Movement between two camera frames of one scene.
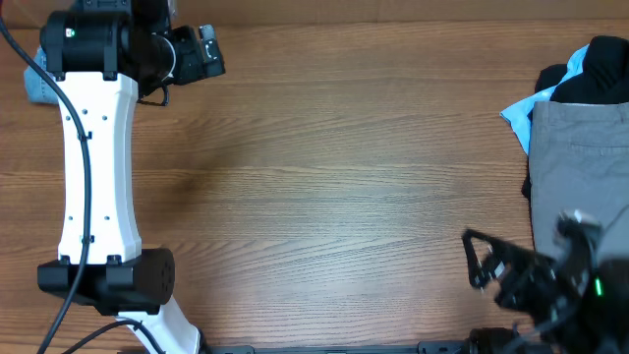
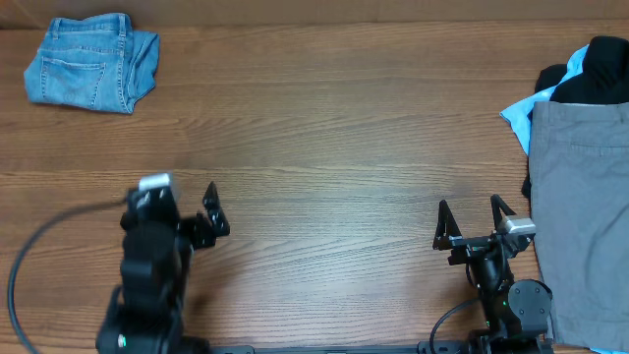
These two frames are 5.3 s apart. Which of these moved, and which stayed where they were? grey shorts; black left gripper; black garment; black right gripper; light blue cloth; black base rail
Moved: black right gripper; black left gripper
Stayed: grey shorts; light blue cloth; black base rail; black garment
